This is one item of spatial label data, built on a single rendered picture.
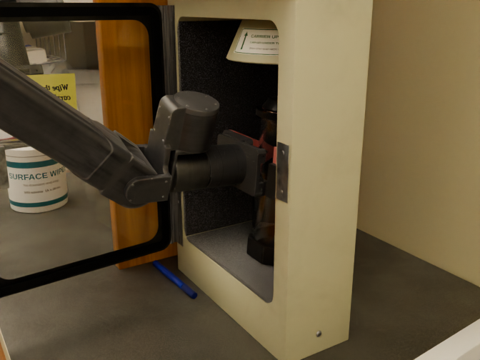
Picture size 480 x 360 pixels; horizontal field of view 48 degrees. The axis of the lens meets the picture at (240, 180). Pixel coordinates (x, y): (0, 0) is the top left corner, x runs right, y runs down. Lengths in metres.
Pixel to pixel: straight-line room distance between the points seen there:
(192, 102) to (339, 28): 0.19
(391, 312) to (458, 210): 0.25
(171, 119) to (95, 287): 0.40
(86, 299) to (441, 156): 0.65
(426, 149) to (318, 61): 0.47
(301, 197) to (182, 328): 0.29
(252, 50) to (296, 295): 0.31
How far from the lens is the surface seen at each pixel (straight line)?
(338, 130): 0.65
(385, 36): 1.09
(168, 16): 0.86
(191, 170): 0.67
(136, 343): 0.79
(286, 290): 0.68
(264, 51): 0.69
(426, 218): 1.06
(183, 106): 0.63
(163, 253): 1.01
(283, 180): 0.63
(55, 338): 0.83
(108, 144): 0.60
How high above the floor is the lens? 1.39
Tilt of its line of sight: 18 degrees down
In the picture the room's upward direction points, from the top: straight up
